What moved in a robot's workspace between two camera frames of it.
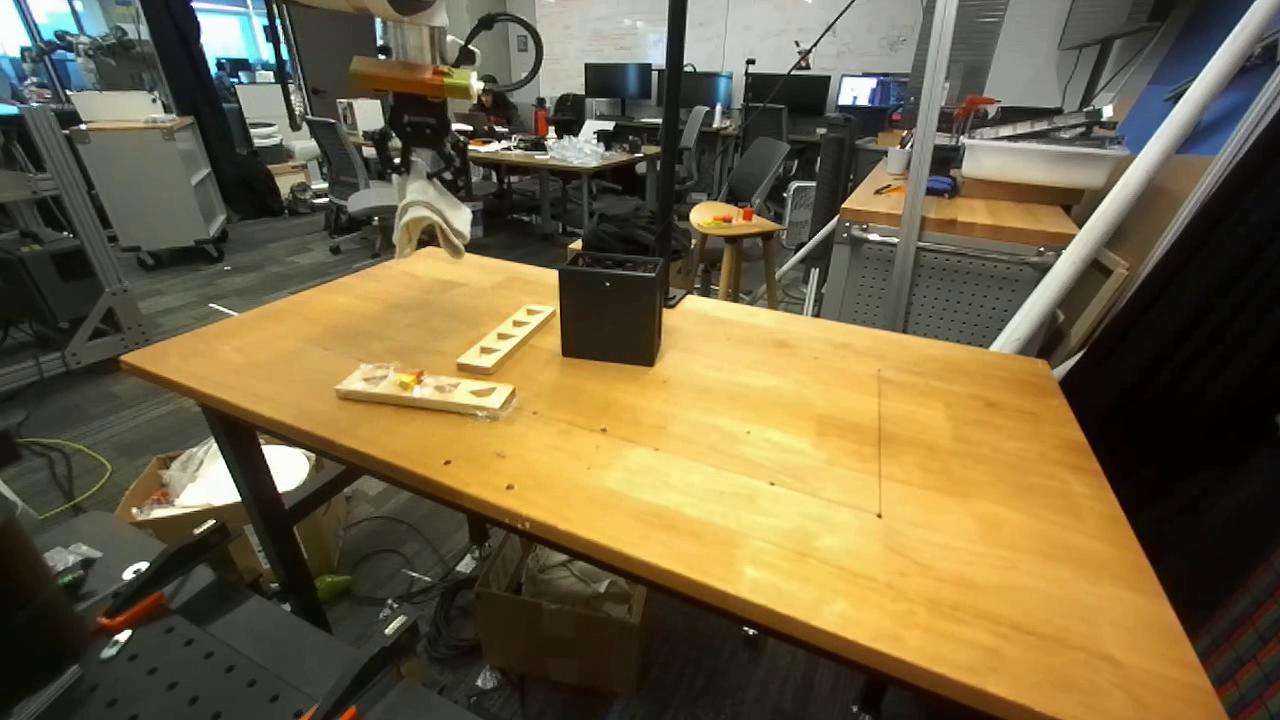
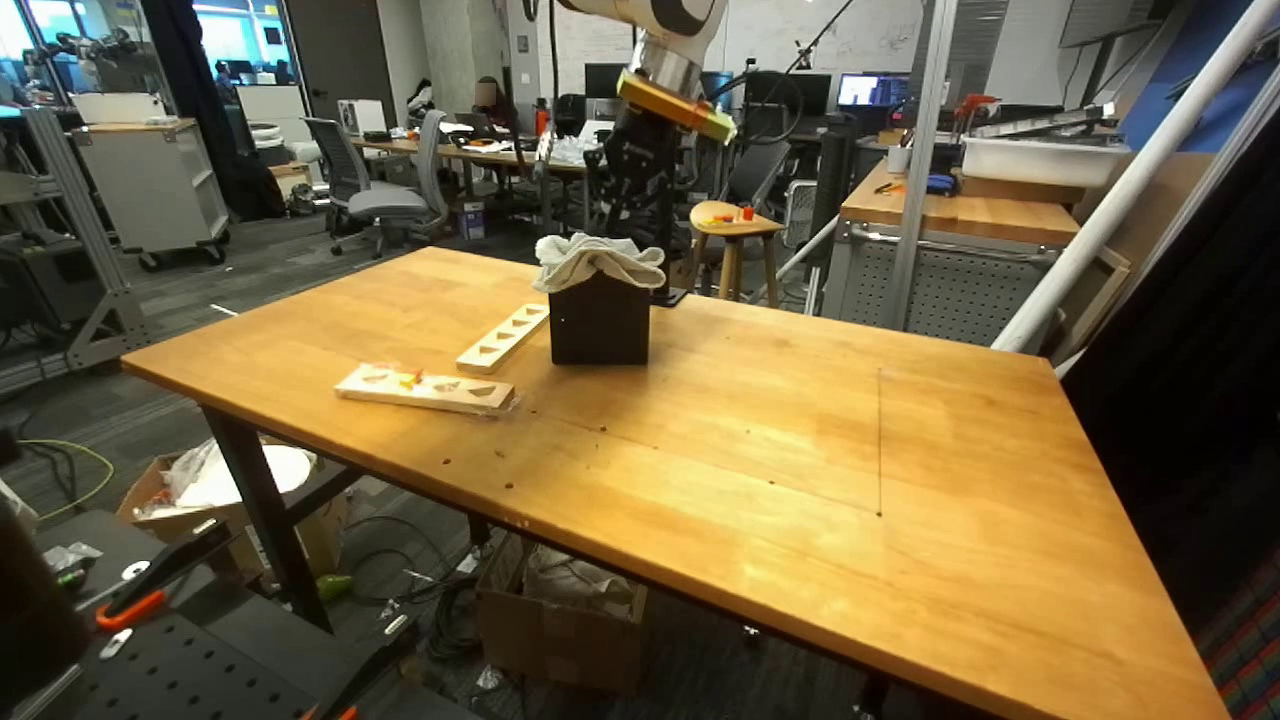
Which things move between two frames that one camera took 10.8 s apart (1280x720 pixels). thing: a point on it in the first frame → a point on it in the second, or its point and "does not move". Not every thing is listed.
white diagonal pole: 1133,179 does not move
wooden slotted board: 506,339 does not move
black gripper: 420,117 → 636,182
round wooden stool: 728,221 does not move
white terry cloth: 431,206 → 564,256
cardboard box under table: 553,617 does not move
